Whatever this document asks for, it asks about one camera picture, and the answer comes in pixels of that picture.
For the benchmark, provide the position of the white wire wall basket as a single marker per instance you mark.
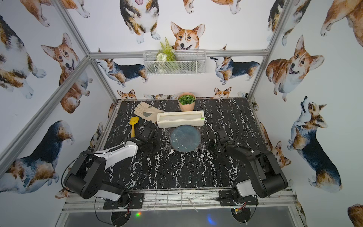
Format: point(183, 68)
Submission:
point(177, 63)

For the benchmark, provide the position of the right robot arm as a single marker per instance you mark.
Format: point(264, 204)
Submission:
point(265, 176)

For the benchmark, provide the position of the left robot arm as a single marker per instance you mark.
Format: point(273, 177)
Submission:
point(86, 177)

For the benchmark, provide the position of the pink pot with succulent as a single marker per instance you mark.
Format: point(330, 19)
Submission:
point(186, 101)

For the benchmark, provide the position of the blue-grey ceramic plate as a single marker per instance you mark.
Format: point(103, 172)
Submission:
point(185, 138)

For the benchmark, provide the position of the yellow spatula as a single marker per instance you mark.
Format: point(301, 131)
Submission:
point(133, 121)

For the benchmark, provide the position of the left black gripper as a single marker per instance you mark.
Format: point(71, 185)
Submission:
point(149, 135)

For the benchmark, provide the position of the cream plastic wrap dispenser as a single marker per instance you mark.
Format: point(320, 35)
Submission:
point(176, 119)

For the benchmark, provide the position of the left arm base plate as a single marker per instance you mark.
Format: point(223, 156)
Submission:
point(128, 201)

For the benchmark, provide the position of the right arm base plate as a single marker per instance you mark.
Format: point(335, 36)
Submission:
point(233, 198)

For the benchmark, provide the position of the beige work glove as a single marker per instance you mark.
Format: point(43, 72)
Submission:
point(147, 112)

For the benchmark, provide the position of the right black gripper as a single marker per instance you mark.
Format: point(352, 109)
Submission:
point(210, 147)

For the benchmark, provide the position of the green fern with white flower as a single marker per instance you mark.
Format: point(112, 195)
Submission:
point(166, 59)

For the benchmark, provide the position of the clear plastic wrap sheet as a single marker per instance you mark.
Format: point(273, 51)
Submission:
point(168, 132)

